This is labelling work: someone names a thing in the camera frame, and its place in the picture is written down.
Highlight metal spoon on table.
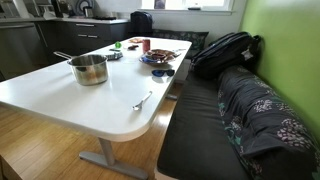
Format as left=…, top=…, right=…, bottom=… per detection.
left=132, top=91, right=153, bottom=111

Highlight grey table leg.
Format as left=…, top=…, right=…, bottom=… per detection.
left=79, top=138, right=149, bottom=180

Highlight blue plate with wrappers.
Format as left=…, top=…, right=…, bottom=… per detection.
left=140, top=49, right=177, bottom=64

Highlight green round lid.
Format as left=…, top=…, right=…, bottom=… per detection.
left=115, top=41, right=122, bottom=49

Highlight stainless steel pot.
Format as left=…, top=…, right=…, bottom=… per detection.
left=54, top=51, right=108, bottom=86

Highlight dark floral bench cushion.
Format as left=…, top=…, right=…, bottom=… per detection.
left=218, top=66, right=320, bottom=180

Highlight red soda can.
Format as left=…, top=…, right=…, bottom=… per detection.
left=142, top=39, right=150, bottom=53

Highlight blue sunglasses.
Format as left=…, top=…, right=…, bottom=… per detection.
left=151, top=69, right=175, bottom=77

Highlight floral pillow under window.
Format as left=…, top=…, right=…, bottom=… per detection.
left=153, top=29, right=208, bottom=59

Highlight black backpack on bench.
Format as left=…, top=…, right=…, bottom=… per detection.
left=190, top=32, right=261, bottom=79

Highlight black bench seat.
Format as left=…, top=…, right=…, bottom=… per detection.
left=155, top=74, right=252, bottom=180

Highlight orange snack packet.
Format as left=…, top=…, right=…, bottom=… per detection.
left=128, top=38, right=142, bottom=43

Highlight small dark candy wrapper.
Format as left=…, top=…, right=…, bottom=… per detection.
left=127, top=45, right=139, bottom=50

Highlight grey calculator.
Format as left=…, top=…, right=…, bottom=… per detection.
left=105, top=52, right=123, bottom=61

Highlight dark backpack by window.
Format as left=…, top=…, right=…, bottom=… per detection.
left=130, top=11, right=153, bottom=36

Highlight dark kitchen cabinet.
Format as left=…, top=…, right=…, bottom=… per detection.
left=35, top=18, right=129, bottom=64

